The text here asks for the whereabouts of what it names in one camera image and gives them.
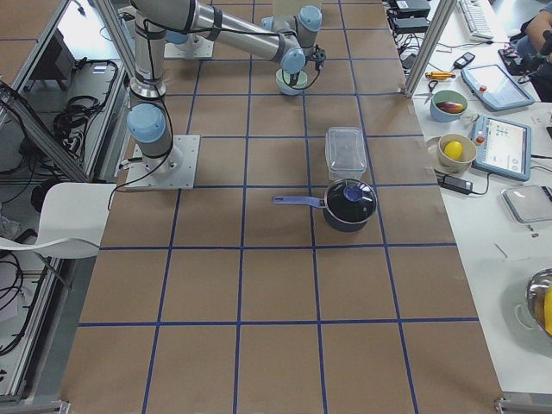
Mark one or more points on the steel bowl with banana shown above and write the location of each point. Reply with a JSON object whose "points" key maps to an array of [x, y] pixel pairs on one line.
{"points": [[535, 312]]}

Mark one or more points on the dark blue saucepan with lid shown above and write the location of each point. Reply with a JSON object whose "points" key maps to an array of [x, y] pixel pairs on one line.
{"points": [[347, 204]]}

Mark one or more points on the green plastic bowl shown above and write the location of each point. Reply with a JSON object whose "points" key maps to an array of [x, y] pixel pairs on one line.
{"points": [[302, 79]]}

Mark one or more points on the blue plastic bowl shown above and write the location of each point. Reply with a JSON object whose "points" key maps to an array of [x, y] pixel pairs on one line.
{"points": [[288, 90]]}

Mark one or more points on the black scissors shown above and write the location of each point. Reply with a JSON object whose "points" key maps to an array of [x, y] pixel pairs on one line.
{"points": [[431, 89]]}

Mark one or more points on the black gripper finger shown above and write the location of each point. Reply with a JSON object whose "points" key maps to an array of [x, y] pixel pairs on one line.
{"points": [[294, 78], [286, 77]]}

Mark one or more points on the clear plastic food container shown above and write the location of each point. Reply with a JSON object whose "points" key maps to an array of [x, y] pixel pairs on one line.
{"points": [[345, 153]]}

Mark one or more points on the cream bowl on saucer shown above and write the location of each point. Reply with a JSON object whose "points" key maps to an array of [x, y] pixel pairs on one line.
{"points": [[444, 164]]}

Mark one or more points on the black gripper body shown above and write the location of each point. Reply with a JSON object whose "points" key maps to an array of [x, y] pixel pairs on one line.
{"points": [[295, 78]]}

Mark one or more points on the orange handled tool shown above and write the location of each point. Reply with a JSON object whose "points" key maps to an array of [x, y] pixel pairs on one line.
{"points": [[437, 75]]}

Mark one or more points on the white keyboard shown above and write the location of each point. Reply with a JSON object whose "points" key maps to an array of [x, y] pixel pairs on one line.
{"points": [[474, 20]]}

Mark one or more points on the aluminium frame post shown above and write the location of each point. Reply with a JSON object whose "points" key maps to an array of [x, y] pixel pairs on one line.
{"points": [[437, 24]]}

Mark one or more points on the dark red fruit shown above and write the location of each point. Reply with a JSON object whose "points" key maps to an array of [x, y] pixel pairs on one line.
{"points": [[450, 107]]}

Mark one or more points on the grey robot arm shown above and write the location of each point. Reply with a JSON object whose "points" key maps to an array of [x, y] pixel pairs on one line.
{"points": [[176, 37], [289, 41]]}

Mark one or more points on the blue teach pendant tablet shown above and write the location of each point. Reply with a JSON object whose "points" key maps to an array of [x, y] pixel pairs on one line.
{"points": [[495, 88]]}

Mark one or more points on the person forearm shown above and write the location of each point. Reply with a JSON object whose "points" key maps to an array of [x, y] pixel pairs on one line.
{"points": [[537, 26]]}

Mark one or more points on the light blue fruit bowl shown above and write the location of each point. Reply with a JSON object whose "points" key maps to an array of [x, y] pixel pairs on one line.
{"points": [[446, 95]]}

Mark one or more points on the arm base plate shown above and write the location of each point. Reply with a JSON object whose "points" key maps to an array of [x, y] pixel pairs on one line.
{"points": [[196, 48], [176, 172]]}

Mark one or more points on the yellow lemon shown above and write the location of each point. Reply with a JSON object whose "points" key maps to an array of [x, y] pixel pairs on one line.
{"points": [[453, 150]]}

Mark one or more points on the white chair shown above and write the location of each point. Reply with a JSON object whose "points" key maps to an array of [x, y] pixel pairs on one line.
{"points": [[72, 222]]}

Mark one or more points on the black power brick on desk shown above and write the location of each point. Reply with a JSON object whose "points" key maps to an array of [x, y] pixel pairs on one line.
{"points": [[455, 184]]}

